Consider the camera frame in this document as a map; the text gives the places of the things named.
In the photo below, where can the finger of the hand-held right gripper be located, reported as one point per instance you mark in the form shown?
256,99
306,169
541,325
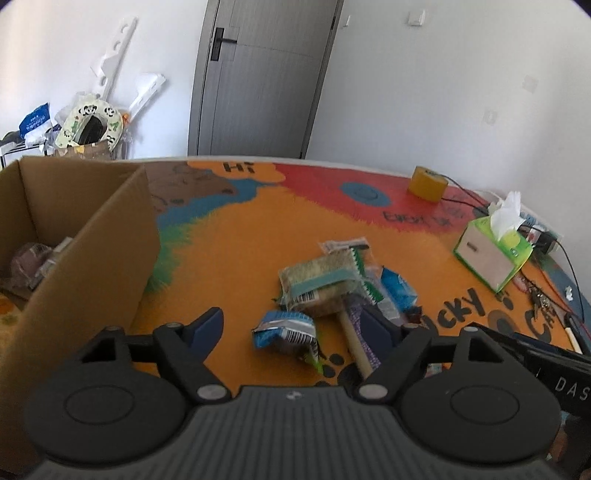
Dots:
498,338

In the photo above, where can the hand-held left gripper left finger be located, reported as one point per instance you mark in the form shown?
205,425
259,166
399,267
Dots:
208,330

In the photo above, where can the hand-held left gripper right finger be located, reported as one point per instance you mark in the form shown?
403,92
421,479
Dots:
376,330

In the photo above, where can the purple snack packet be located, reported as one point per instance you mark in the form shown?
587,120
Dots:
356,344

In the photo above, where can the blue snack packet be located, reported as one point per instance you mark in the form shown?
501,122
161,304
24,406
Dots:
284,332
399,287

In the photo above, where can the olive green snack packet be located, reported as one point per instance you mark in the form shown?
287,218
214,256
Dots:
318,281

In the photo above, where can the clear white label packet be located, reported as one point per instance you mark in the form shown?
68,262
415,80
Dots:
344,245

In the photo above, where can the cardboard box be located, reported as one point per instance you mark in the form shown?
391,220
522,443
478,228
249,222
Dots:
106,258

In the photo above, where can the pink snack packet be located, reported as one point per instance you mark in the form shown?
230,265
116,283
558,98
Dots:
30,261

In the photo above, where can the white marker pen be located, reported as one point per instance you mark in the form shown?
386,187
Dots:
573,333

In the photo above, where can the bunch of keys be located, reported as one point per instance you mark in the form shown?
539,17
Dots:
538,297

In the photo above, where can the green tissue box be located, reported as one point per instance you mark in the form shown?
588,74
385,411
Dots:
489,256

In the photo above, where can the black power adapter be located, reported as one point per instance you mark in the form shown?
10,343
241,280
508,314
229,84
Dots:
544,241

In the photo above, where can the colourful cartoon table mat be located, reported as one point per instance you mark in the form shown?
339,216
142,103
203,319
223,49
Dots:
258,230

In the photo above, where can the yellow tape roll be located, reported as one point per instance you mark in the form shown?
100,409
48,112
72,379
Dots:
427,184

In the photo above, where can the grey door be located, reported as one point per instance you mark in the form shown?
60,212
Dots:
258,87

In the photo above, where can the short white foam board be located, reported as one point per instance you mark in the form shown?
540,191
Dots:
147,90

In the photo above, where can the blue white bag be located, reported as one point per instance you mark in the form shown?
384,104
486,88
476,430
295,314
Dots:
36,121

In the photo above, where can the tall white foam board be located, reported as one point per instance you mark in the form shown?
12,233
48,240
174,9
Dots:
113,55

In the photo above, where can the white light switch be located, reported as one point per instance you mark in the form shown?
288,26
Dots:
416,18

